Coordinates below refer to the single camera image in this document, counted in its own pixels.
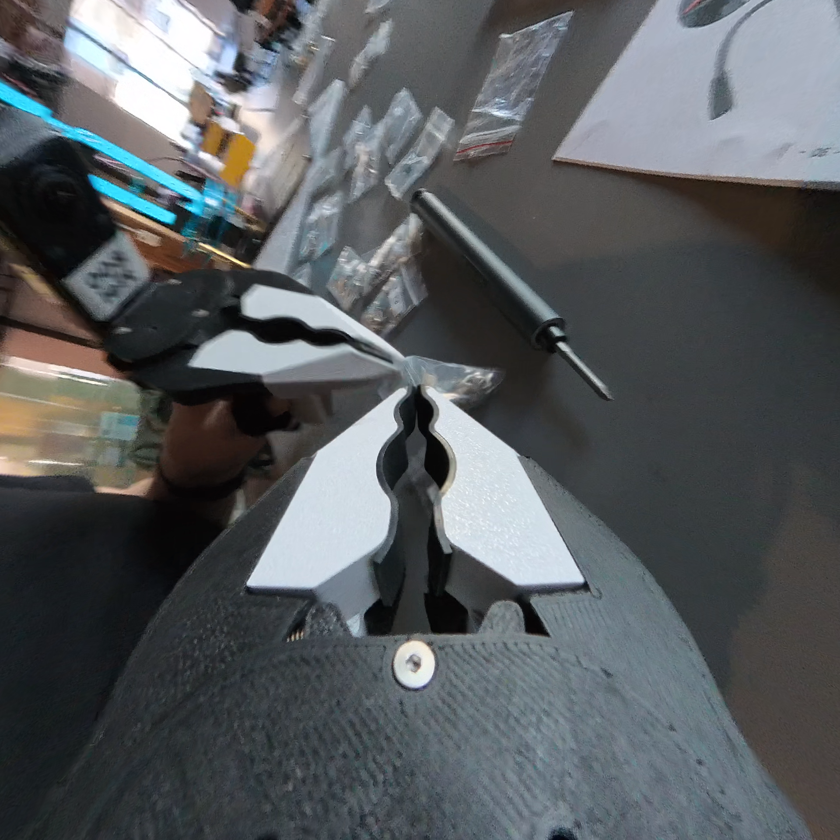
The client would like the yellow storage box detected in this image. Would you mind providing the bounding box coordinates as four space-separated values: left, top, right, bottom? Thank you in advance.
200 121 257 188

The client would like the clear bag of silver screws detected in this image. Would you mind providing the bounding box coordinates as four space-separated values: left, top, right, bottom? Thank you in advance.
399 356 506 406

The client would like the black electric screwdriver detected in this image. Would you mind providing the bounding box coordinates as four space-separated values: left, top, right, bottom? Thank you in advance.
410 187 614 403

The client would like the person's left hand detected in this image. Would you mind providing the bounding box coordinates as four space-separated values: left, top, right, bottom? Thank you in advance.
154 394 293 500

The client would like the person's black clothing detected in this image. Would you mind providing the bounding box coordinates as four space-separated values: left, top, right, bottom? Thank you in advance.
0 472 224 840

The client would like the clear bag with red strip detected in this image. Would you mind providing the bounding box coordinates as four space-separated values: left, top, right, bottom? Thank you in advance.
453 10 575 163

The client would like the dark grey desk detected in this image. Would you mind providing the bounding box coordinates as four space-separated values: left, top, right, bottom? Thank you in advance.
252 0 840 808

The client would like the printed instruction booklet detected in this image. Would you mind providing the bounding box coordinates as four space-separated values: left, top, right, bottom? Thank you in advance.
551 0 840 193

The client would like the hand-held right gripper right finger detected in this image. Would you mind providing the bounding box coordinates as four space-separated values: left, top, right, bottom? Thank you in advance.
420 386 586 634

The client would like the blue metal frame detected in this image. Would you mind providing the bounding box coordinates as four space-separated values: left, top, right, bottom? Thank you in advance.
0 79 217 237

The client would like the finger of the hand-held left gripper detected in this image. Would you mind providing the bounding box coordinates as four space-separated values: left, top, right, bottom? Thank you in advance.
238 283 403 362
189 330 404 396

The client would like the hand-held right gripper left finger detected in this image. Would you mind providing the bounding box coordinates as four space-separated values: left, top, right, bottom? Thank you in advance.
246 386 421 636

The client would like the group of small clear bags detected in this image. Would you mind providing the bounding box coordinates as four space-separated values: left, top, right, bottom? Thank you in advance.
259 0 460 337

